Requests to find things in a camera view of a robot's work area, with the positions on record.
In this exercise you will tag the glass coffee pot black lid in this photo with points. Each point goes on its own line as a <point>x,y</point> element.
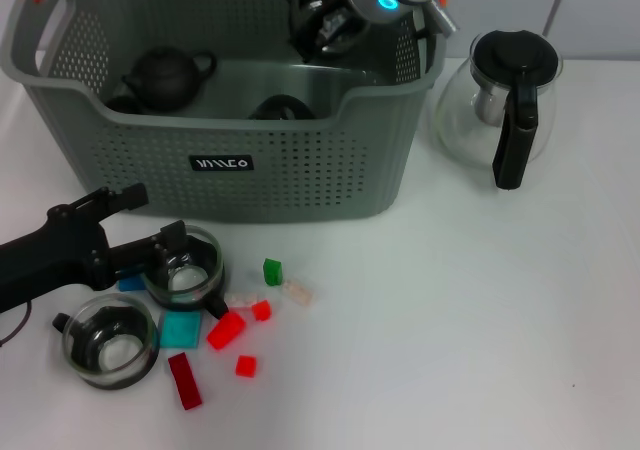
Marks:
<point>515,60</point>

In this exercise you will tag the grey perforated plastic storage bin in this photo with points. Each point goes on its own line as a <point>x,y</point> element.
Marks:
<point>150,180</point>

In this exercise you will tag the teal square toy brick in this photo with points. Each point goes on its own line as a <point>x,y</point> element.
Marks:
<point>180,330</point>

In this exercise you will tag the blue square toy brick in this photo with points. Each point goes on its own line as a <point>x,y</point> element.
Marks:
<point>131,284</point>

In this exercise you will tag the black clay teapot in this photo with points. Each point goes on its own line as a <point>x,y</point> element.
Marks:
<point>165,80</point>

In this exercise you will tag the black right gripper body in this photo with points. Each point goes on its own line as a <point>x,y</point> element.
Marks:
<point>347,37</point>

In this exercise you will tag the red sloped toy brick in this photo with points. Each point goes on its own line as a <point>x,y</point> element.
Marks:
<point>225,330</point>

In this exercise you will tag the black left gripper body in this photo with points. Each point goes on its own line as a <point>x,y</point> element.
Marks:
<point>55,260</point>

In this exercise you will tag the small red toy brick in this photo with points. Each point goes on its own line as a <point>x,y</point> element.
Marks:
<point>246,366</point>
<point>261,311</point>

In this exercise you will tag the small green toy brick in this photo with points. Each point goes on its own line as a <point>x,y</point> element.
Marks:
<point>272,270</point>

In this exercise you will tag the white two-stud toy brick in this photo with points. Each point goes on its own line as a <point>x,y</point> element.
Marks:
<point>242,300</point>

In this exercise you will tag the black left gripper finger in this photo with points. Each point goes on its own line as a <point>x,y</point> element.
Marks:
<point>125,197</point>
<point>145,255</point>

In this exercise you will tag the clear whitish toy brick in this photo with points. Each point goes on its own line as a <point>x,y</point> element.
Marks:
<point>298,291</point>

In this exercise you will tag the dark red flat toy brick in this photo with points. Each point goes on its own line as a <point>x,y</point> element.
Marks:
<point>185,382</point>

